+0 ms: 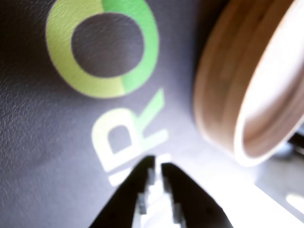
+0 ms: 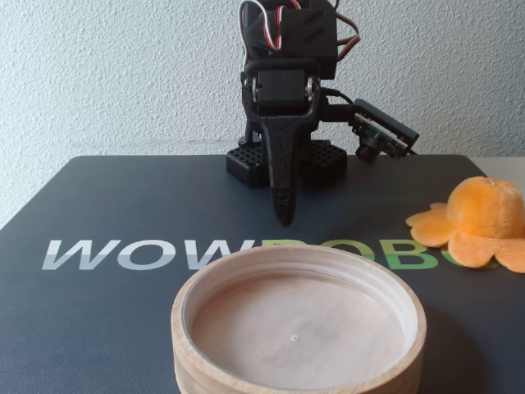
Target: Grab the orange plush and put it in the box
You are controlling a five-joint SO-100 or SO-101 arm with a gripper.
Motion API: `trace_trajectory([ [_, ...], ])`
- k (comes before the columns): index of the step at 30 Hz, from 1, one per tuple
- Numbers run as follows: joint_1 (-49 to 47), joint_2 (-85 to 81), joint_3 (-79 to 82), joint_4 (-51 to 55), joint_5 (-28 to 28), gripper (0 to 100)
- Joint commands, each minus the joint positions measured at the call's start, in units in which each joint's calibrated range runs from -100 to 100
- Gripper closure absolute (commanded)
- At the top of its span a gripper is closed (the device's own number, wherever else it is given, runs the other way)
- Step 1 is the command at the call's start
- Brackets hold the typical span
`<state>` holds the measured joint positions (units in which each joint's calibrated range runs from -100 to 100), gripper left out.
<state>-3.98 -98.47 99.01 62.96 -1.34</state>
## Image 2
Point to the dark mat with WOWROBO logo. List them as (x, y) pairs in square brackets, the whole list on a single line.
[(102, 312)]

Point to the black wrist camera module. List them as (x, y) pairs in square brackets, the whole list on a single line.
[(381, 131)]

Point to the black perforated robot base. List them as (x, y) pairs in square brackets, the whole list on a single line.
[(328, 162)]

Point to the orange plush toy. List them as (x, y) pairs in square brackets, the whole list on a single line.
[(480, 221)]

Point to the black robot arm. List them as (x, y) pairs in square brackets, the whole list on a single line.
[(311, 33)]

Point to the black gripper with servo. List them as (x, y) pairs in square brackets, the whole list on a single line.
[(281, 95)]

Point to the round wooden box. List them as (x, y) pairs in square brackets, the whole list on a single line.
[(297, 324)]

